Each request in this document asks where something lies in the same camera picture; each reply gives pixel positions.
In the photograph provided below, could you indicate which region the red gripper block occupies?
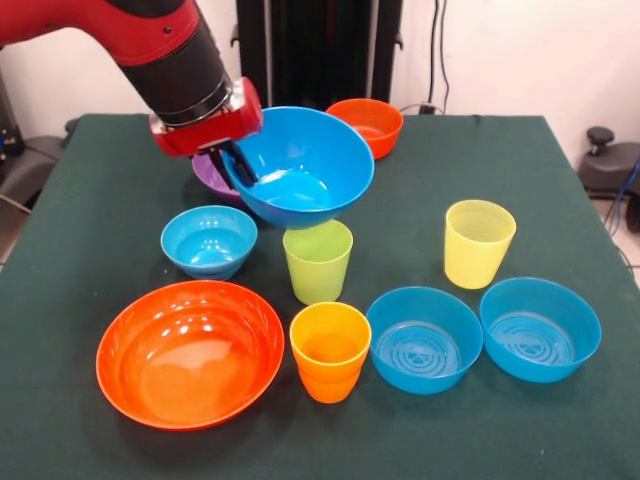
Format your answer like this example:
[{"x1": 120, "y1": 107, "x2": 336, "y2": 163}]
[{"x1": 148, "y1": 77, "x2": 265, "y2": 192}]

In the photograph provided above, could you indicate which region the large deep blue bowl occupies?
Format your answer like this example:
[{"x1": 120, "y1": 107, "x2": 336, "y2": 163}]
[{"x1": 221, "y1": 105, "x2": 376, "y2": 231}]

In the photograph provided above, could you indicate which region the purple bowl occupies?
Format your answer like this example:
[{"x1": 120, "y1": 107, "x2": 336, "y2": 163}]
[{"x1": 191, "y1": 152, "x2": 249, "y2": 209}]

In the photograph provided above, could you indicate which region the small light blue bowl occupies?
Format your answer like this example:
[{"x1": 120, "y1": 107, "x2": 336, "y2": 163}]
[{"x1": 160, "y1": 204, "x2": 259, "y2": 281}]

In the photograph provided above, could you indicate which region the green cup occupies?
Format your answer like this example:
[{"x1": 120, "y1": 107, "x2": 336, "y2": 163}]
[{"x1": 282, "y1": 218, "x2": 355, "y2": 306}]

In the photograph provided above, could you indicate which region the small red-orange bowl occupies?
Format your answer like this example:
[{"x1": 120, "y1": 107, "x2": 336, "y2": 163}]
[{"x1": 324, "y1": 98, "x2": 405, "y2": 161}]

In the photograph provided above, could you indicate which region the dark green table cloth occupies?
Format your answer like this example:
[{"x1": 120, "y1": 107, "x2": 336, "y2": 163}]
[{"x1": 0, "y1": 113, "x2": 640, "y2": 480}]

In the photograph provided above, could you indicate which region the large orange bowl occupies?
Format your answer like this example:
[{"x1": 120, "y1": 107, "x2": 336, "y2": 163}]
[{"x1": 95, "y1": 279, "x2": 286, "y2": 432}]

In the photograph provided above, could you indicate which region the orange cup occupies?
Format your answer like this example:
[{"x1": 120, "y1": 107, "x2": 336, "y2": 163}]
[{"x1": 289, "y1": 301, "x2": 373, "y2": 404}]

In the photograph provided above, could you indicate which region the black equipment box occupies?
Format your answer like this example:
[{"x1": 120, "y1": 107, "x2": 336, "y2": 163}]
[{"x1": 0, "y1": 69, "x2": 25, "y2": 174}]

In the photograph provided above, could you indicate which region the yellow cup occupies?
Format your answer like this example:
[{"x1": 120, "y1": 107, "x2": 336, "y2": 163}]
[{"x1": 444, "y1": 199, "x2": 518, "y2": 290}]

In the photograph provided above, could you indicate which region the black pedestal foot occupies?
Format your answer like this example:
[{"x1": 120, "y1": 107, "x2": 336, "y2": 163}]
[
  {"x1": 0, "y1": 134, "x2": 66, "y2": 211},
  {"x1": 578, "y1": 126, "x2": 640, "y2": 200}
]

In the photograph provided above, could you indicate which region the grey cable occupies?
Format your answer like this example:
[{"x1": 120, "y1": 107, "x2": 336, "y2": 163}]
[{"x1": 0, "y1": 192, "x2": 32, "y2": 216}]

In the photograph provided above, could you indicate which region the blue ring-patterned bowl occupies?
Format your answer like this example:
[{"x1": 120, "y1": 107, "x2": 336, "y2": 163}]
[
  {"x1": 365, "y1": 286, "x2": 485, "y2": 396},
  {"x1": 479, "y1": 277, "x2": 603, "y2": 385}
]

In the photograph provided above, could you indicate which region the blue cable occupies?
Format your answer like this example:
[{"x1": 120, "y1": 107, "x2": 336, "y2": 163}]
[{"x1": 607, "y1": 157, "x2": 640, "y2": 236}]

